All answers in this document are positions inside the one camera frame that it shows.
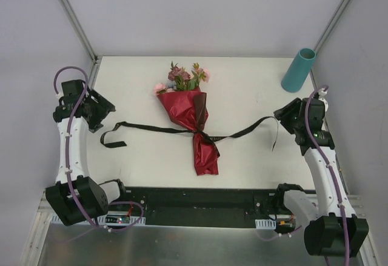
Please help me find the red flower bouquet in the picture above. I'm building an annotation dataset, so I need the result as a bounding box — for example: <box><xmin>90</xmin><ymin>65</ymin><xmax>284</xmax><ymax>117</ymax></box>
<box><xmin>155</xmin><ymin>63</ymin><xmax>219</xmax><ymax>176</ymax></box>

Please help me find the white right cable duct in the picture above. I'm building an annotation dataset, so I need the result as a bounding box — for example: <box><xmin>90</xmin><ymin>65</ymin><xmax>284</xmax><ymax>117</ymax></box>
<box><xmin>255</xmin><ymin>219</ymin><xmax>276</xmax><ymax>230</ymax></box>

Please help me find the white left cable duct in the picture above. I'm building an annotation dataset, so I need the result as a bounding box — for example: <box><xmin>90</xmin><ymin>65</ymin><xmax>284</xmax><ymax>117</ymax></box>
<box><xmin>51</xmin><ymin>213</ymin><xmax>147</xmax><ymax>226</ymax></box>

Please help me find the teal cone vase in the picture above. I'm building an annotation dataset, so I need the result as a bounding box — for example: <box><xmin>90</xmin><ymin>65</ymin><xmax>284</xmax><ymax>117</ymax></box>
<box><xmin>281</xmin><ymin>48</ymin><xmax>316</xmax><ymax>93</ymax></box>

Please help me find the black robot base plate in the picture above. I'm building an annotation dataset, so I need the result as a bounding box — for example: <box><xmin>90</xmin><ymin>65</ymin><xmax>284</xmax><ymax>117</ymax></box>
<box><xmin>93</xmin><ymin>187</ymin><xmax>310</xmax><ymax>227</ymax></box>

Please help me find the black ribbon gold lettering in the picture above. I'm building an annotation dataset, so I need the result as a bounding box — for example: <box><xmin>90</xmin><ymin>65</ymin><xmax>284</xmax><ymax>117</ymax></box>
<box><xmin>100</xmin><ymin>116</ymin><xmax>279</xmax><ymax>150</ymax></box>

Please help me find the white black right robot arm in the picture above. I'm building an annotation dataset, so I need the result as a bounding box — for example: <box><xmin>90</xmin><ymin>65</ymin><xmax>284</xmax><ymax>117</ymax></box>
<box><xmin>270</xmin><ymin>98</ymin><xmax>369</xmax><ymax>259</ymax></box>

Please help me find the white cable duct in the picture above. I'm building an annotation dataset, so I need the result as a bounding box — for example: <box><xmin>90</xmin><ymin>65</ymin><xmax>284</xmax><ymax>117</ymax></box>
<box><xmin>51</xmin><ymin>213</ymin><xmax>147</xmax><ymax>226</ymax></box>
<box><xmin>255</xmin><ymin>219</ymin><xmax>276</xmax><ymax>230</ymax></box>

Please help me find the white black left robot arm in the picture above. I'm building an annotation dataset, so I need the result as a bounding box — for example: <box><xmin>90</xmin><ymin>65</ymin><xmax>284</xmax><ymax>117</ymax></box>
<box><xmin>45</xmin><ymin>79</ymin><xmax>128</xmax><ymax>226</ymax></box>

